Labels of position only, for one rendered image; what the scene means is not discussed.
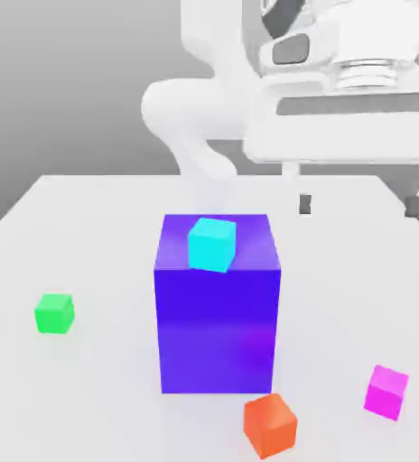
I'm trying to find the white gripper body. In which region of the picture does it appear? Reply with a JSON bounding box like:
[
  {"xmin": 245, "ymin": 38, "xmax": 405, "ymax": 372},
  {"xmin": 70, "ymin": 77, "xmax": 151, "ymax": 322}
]
[{"xmin": 242, "ymin": 77, "xmax": 419, "ymax": 164}]

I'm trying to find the small magenta cube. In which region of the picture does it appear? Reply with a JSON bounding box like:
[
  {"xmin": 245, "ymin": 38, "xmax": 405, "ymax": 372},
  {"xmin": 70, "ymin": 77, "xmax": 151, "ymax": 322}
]
[{"xmin": 363, "ymin": 364, "xmax": 410, "ymax": 422}]

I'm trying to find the small green cube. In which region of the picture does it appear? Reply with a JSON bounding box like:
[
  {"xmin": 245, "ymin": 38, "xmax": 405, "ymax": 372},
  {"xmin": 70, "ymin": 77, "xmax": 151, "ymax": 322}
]
[{"xmin": 33, "ymin": 292, "xmax": 76, "ymax": 336}]

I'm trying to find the large purple box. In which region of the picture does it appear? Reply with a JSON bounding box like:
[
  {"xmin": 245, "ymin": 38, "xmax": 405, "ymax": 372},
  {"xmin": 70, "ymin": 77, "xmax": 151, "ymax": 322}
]
[{"xmin": 154, "ymin": 213, "xmax": 282, "ymax": 395}]

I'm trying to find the small cyan cube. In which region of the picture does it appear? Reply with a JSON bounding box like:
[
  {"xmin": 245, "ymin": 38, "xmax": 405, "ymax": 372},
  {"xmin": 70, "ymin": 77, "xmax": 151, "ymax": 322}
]
[{"xmin": 187, "ymin": 217, "xmax": 237, "ymax": 274}]

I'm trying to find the small orange cube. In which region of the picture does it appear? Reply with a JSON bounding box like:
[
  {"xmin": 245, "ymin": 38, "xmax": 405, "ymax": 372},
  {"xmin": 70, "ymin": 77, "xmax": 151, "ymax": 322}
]
[{"xmin": 242, "ymin": 393, "xmax": 299, "ymax": 460}]

